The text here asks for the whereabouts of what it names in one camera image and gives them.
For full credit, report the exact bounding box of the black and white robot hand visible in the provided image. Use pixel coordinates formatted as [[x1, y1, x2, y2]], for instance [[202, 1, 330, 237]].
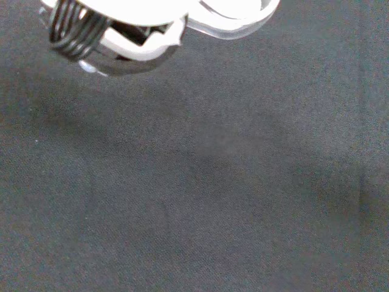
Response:
[[38, 0, 190, 78]]

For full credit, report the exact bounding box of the black bench cloth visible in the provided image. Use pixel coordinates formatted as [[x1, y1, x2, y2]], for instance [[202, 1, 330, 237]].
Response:
[[0, 0, 389, 292]]

